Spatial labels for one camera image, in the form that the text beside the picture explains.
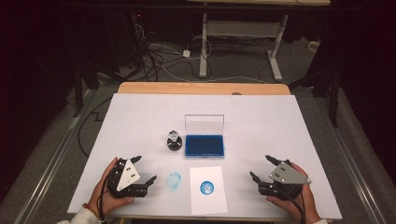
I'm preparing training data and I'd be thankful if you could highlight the person's right hand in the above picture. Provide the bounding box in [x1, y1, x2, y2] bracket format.
[265, 161, 321, 223]

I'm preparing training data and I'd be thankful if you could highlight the white floor cable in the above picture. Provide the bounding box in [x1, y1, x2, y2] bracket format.
[162, 65, 269, 85]

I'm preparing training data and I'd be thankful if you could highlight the white metal frame desk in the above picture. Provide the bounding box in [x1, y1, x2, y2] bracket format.
[186, 0, 332, 82]

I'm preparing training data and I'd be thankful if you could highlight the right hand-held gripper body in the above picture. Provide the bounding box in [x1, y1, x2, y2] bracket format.
[257, 161, 312, 202]

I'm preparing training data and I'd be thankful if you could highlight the hand-held gripper black cable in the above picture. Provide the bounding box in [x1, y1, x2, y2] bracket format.
[277, 183, 308, 224]
[96, 163, 126, 224]

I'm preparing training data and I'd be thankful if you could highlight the person's left hand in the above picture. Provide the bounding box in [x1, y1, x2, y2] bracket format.
[88, 157, 135, 217]

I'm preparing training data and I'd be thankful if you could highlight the black floor cable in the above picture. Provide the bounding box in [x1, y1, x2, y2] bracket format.
[77, 96, 112, 158]

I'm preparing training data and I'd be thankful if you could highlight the tangle of black floor cables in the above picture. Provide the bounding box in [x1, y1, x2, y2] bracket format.
[130, 22, 216, 83]

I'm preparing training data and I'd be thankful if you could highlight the red bracelet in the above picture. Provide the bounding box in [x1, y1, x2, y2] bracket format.
[81, 203, 103, 219]

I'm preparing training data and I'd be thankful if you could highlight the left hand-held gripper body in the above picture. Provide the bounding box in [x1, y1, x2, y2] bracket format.
[106, 157, 149, 199]

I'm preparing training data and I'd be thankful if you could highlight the blue ink pad clear lid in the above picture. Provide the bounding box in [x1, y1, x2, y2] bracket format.
[184, 114, 226, 159]

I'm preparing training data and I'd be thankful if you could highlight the metal floor rail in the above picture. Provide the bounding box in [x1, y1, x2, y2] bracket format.
[314, 96, 389, 224]
[17, 88, 97, 224]

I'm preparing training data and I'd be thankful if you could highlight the black metal stand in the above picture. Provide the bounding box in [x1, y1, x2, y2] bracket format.
[329, 69, 341, 129]
[73, 59, 84, 119]

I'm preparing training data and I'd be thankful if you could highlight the white box on floor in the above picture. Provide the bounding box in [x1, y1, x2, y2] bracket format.
[307, 39, 321, 52]

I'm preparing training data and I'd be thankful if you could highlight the left hand-held gripper black cable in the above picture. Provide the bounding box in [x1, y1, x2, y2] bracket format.
[96, 163, 126, 224]

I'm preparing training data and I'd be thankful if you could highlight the right hand-held gripper black cable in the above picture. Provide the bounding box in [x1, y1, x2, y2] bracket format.
[277, 183, 308, 224]

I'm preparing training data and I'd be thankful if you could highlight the wooden table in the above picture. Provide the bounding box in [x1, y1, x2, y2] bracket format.
[117, 81, 291, 96]

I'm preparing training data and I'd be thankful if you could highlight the large white table mat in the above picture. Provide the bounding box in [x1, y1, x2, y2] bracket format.
[66, 92, 344, 221]

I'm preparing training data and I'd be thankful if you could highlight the white paper sheet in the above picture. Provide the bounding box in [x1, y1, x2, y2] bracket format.
[189, 165, 229, 217]

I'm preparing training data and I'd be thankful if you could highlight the round black stamp clear knob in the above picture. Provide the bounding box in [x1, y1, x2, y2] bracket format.
[166, 130, 183, 152]

